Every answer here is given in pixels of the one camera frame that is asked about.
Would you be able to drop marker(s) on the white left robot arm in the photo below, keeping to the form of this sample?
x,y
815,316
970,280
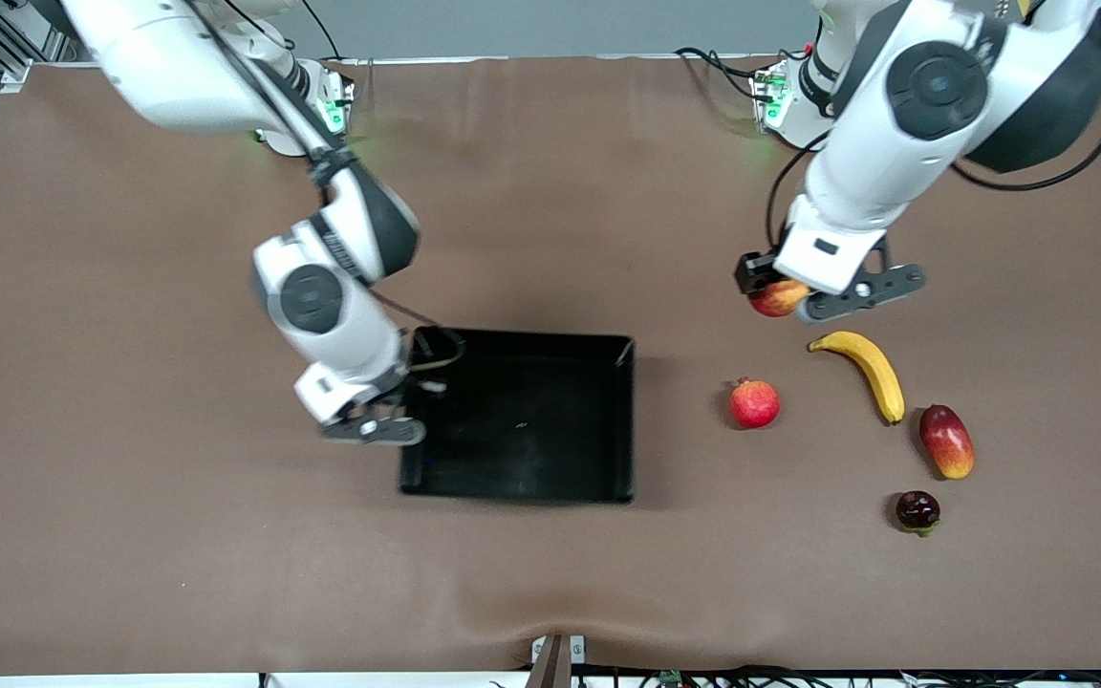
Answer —
x,y
933,86

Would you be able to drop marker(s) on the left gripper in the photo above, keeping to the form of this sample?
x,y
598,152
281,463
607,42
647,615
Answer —
x,y
754,270

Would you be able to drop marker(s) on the metal table edge clamp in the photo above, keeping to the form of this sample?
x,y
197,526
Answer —
x,y
555,659

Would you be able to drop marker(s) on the black plastic box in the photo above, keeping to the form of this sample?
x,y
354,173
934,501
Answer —
x,y
522,430

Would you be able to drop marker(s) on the brown table cover sheet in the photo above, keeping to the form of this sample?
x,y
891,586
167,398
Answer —
x,y
512,239

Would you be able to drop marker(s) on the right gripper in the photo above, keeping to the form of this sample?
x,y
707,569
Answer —
x,y
416,378

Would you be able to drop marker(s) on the yellow banana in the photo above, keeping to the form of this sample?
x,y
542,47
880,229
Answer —
x,y
871,368

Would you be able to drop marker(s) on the red yellow mango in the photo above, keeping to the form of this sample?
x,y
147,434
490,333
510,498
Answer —
x,y
947,441

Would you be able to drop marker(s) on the red yellow apple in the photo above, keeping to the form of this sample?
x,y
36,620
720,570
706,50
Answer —
x,y
778,300

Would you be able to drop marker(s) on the red pomegranate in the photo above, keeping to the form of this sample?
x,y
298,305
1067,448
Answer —
x,y
754,404

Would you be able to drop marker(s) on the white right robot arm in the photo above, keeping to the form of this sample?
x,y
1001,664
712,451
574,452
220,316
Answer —
x,y
321,296

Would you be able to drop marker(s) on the dark purple mangosteen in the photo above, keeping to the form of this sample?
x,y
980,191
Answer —
x,y
917,510

